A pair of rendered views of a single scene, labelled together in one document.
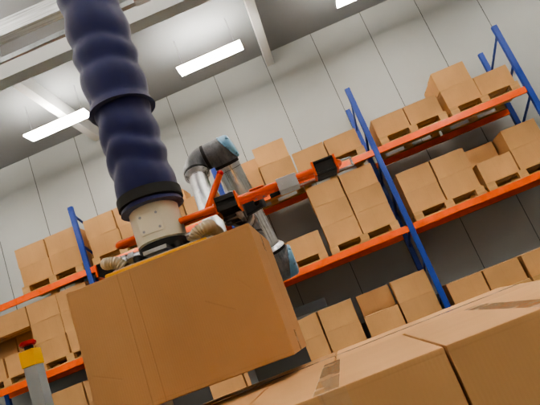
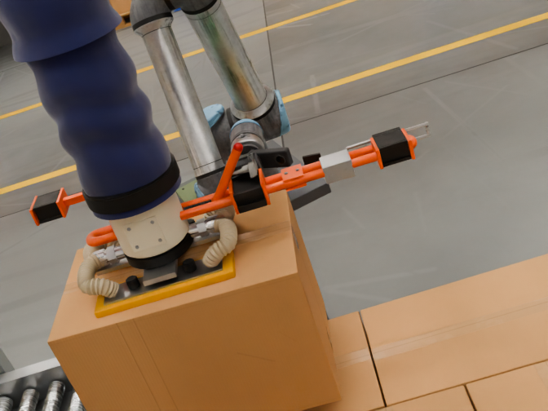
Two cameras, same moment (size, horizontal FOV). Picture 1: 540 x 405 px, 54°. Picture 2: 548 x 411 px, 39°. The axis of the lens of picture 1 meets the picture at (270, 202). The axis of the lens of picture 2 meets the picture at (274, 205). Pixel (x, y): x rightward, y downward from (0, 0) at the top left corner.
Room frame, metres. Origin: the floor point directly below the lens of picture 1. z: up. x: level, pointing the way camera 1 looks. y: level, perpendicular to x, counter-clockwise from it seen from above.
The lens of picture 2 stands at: (0.11, 0.00, 1.94)
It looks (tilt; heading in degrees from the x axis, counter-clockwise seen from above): 28 degrees down; 3
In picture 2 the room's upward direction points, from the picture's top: 20 degrees counter-clockwise
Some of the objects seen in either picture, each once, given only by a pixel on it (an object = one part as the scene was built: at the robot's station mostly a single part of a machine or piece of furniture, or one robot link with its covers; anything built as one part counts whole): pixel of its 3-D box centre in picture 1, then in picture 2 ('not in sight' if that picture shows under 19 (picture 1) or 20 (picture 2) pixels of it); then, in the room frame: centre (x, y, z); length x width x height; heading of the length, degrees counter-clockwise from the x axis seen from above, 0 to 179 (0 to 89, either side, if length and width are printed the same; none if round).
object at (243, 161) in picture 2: (235, 213); (246, 166); (1.87, 0.13, 1.12); 0.12 x 0.09 x 0.08; 177
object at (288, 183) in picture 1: (288, 183); (337, 166); (1.72, -0.08, 1.11); 0.07 x 0.07 x 0.04; 88
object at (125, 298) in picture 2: (159, 255); (163, 278); (1.64, 0.39, 1.03); 0.34 x 0.10 x 0.05; 88
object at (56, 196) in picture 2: (109, 268); (50, 206); (2.00, 0.68, 1.14); 0.09 x 0.08 x 0.05; 178
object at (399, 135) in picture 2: (325, 167); (392, 148); (1.71, -0.21, 1.12); 0.08 x 0.07 x 0.05; 88
